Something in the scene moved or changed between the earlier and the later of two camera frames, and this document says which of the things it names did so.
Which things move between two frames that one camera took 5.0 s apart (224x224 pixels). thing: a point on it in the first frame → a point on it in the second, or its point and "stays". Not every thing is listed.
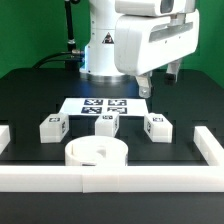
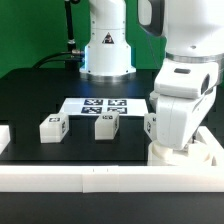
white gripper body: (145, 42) → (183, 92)
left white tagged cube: (54, 128) stays
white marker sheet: (91, 107) stays
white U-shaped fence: (120, 178) stays
